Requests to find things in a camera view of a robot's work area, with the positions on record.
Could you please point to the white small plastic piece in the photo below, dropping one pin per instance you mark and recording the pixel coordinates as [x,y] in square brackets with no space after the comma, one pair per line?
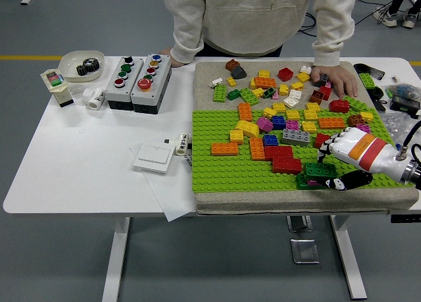
[216,82]

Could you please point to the clear crumpled plastic bag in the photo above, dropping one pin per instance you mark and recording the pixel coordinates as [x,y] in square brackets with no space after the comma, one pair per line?
[394,124]

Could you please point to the person's right forearm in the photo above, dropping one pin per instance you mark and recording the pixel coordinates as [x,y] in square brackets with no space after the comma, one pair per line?
[187,42]

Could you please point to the pink square brick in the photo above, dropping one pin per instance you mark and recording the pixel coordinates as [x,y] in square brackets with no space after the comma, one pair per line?
[292,124]
[312,183]

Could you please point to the white pipe tee fitting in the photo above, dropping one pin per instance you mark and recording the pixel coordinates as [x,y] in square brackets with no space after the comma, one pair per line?
[95,99]

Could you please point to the white labelled pipe fitting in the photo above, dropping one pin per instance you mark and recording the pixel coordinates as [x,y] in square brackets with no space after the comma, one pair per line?
[181,144]

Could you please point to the dark grey slope brick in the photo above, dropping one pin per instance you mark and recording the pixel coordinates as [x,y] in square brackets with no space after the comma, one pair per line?
[322,81]
[238,72]

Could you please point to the white table leg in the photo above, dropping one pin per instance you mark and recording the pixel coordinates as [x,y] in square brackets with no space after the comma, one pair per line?
[347,249]
[118,249]

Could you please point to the clear bag of small parts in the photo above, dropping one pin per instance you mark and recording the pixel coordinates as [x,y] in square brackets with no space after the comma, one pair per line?
[403,90]

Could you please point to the green studded baseplate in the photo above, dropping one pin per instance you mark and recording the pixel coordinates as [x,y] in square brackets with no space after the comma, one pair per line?
[213,177]

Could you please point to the white bowl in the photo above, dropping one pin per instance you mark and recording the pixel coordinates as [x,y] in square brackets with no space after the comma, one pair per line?
[70,65]

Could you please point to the dark green upturned brick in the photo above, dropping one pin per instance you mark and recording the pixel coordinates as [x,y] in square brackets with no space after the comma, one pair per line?
[269,93]

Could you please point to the black module with green terminal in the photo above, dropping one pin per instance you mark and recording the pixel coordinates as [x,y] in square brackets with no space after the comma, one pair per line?
[406,104]

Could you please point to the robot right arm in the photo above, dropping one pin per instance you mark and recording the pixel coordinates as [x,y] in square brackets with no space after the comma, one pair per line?
[412,170]

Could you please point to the yellow arch brick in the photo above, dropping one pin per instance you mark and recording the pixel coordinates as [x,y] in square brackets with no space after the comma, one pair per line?
[248,128]

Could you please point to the brown upturned brick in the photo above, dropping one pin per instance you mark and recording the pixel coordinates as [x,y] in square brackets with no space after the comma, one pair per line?
[317,97]

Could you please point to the yellow square brick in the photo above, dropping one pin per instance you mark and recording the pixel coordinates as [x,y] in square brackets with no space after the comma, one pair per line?
[313,106]
[258,92]
[236,137]
[279,107]
[263,73]
[269,112]
[292,114]
[308,126]
[297,85]
[303,77]
[310,114]

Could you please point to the red square brick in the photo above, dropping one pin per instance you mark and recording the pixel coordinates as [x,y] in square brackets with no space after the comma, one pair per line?
[319,140]
[325,92]
[285,74]

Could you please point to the orange long brick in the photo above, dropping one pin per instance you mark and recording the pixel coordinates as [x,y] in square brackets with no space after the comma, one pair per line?
[331,122]
[257,149]
[245,111]
[224,149]
[264,82]

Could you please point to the grey four-button control box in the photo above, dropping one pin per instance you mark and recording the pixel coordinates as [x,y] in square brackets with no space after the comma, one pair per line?
[113,94]

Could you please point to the person's left hand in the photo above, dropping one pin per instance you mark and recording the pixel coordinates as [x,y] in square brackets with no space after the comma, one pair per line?
[338,76]

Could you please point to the dark green long brick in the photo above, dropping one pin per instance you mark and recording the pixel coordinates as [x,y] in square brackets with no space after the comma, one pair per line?
[320,169]
[301,183]

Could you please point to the small metal screw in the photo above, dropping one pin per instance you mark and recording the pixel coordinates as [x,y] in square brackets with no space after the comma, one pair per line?
[394,77]

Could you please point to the yellow small brick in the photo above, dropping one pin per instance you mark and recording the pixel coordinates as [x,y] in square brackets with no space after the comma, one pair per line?
[252,84]
[366,115]
[283,90]
[231,81]

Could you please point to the metal floor socket box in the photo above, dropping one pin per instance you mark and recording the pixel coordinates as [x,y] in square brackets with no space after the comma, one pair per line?
[304,251]

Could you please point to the grey emergency-stop control box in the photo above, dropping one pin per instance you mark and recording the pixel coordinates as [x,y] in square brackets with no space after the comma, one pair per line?
[158,94]

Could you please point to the small grey cube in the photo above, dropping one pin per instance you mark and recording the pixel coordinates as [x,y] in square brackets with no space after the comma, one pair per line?
[167,140]

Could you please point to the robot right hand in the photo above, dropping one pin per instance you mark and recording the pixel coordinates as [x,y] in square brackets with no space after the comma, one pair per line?
[361,150]

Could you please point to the brown square brick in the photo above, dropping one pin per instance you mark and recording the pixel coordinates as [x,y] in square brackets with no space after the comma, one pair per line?
[356,120]
[232,64]

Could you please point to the clear plastic cap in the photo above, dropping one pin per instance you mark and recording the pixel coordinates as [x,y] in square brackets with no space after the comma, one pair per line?
[76,90]

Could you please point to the magenta rounded brick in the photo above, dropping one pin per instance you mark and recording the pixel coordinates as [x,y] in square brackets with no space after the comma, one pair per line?
[264,124]

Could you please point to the white small brick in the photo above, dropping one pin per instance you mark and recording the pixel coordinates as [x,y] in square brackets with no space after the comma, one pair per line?
[306,69]

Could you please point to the blue square brick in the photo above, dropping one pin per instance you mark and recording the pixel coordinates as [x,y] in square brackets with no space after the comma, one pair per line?
[278,122]
[270,140]

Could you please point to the white printed label strip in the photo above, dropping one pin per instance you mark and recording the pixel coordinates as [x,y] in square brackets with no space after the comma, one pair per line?
[188,160]

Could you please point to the white wall switch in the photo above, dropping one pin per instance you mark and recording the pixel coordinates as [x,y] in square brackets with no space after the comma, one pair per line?
[153,157]

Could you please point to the grey metal table bracket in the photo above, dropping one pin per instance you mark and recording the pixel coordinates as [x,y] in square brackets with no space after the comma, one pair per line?
[297,223]

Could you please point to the grey long brick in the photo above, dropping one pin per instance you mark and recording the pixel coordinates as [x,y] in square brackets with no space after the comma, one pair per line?
[296,137]

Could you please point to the magenta square brick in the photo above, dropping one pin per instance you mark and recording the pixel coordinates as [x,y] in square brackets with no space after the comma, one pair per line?
[363,127]

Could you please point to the pink tiny brick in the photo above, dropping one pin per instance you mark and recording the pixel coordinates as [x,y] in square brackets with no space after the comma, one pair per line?
[275,95]
[328,84]

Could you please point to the black metal gear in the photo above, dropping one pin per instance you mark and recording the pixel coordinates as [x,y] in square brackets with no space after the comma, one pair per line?
[88,66]

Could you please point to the person's right hand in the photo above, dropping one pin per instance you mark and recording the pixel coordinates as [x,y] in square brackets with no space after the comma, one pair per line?
[167,51]

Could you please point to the white red-green pushbutton switch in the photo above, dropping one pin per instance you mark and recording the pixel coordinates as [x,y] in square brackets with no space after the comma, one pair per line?
[62,94]

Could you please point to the red rounded brick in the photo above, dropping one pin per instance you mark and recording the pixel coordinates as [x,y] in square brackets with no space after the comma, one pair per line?
[338,106]

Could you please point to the red long brick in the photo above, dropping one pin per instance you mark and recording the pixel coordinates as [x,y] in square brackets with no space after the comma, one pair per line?
[286,165]
[278,152]

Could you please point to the person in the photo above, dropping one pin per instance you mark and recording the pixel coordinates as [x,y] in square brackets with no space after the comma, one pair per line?
[389,19]
[246,19]

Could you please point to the black flat clip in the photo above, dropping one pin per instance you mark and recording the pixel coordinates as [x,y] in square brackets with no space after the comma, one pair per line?
[380,106]

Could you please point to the person's left forearm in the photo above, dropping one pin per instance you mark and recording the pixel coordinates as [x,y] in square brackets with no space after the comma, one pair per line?
[332,42]

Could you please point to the lime green long brick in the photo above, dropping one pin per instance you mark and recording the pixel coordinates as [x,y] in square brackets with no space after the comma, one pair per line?
[249,96]
[219,93]
[356,103]
[366,80]

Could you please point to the black table control panel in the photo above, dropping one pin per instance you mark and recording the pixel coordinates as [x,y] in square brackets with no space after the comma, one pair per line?
[406,218]

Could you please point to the white upturned square brick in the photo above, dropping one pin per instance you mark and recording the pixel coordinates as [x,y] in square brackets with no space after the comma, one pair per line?
[291,102]

